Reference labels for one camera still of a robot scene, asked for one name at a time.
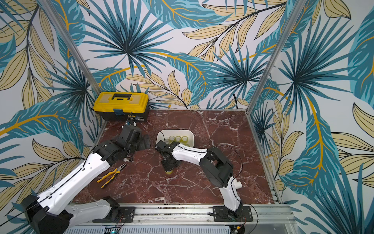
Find yellow black pliers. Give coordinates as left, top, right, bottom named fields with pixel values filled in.
left=97, top=163, right=127, bottom=189

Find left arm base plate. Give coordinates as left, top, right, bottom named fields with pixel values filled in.
left=92, top=207, right=135, bottom=223

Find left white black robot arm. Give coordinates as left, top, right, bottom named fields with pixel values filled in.
left=21, top=125, right=151, bottom=234

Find aluminium front rail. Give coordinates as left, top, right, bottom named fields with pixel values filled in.
left=61, top=200, right=301, bottom=234

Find yellow black toolbox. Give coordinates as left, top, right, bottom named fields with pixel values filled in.
left=93, top=92, right=150, bottom=121

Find white plastic storage box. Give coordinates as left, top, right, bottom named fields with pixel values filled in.
left=155, top=129, right=194, bottom=147

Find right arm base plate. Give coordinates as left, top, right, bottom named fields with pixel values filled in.
left=209, top=206, right=253, bottom=222

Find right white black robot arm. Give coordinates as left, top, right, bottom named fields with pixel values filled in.
left=155, top=140, right=243, bottom=212

